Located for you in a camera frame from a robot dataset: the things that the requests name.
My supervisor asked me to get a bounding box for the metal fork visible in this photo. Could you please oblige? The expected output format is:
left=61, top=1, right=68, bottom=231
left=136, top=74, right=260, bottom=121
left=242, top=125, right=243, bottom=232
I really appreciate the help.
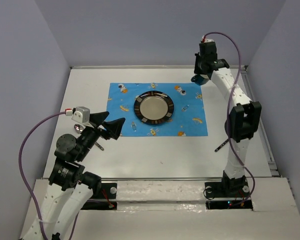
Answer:
left=214, top=139, right=229, bottom=153

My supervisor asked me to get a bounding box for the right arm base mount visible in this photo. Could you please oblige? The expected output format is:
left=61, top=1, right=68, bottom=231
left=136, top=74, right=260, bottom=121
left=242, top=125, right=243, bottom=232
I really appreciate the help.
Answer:
left=203, top=181, right=253, bottom=210

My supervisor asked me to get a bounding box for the metal spoon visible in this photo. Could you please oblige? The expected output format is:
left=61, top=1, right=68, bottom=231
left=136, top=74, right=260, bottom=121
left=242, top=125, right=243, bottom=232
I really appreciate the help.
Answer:
left=73, top=123, right=105, bottom=151

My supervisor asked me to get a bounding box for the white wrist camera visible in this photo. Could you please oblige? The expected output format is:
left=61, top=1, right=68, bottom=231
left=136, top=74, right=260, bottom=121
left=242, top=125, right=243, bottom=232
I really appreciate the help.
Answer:
left=65, top=106, right=91, bottom=125
left=201, top=36, right=215, bottom=43

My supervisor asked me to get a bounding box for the dark green mug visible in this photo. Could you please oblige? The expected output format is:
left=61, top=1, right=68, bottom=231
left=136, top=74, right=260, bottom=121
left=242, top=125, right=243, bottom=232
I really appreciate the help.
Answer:
left=191, top=74, right=209, bottom=86

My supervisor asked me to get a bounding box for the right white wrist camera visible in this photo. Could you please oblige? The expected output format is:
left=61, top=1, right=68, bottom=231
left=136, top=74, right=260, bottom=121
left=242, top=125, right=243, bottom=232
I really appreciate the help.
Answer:
left=201, top=36, right=215, bottom=43

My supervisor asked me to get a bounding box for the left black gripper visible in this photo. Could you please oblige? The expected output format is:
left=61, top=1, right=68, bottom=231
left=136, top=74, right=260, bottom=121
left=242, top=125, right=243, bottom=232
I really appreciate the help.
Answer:
left=76, top=110, right=126, bottom=161

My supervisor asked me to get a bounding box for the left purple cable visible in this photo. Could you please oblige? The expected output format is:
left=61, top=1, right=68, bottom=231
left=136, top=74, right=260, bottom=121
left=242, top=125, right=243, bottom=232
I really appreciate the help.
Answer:
left=18, top=111, right=80, bottom=240

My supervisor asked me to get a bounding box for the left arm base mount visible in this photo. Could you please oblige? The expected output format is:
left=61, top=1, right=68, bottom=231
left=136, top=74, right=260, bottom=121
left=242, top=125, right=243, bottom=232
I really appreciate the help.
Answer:
left=81, top=182, right=118, bottom=211

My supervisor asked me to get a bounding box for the purple cable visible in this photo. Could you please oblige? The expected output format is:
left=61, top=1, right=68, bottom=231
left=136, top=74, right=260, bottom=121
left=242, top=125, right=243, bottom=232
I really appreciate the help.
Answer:
left=202, top=31, right=256, bottom=201
left=18, top=111, right=80, bottom=240

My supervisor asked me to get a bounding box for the blue space-print cloth napkin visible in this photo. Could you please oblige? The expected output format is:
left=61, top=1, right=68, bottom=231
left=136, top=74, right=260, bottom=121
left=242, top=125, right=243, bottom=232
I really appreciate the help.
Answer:
left=106, top=82, right=208, bottom=137

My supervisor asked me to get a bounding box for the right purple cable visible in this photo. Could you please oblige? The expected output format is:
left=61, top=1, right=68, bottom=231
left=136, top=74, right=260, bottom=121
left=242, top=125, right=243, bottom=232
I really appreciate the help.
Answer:
left=202, top=31, right=256, bottom=201

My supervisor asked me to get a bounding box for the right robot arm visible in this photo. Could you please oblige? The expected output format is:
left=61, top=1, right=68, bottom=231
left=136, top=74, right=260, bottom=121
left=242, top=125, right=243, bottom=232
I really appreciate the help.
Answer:
left=191, top=39, right=262, bottom=200

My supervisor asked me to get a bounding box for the black rimmed dinner plate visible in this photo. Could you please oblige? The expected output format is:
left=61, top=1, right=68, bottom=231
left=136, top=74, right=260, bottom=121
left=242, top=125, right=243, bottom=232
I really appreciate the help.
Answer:
left=133, top=90, right=175, bottom=125

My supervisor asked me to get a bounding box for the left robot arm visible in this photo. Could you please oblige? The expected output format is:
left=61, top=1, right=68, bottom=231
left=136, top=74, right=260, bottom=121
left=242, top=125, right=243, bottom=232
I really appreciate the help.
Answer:
left=18, top=106, right=126, bottom=240

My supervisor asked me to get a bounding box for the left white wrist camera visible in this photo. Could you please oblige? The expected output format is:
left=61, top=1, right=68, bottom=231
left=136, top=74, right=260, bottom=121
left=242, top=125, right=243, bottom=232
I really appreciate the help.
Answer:
left=65, top=106, right=91, bottom=125

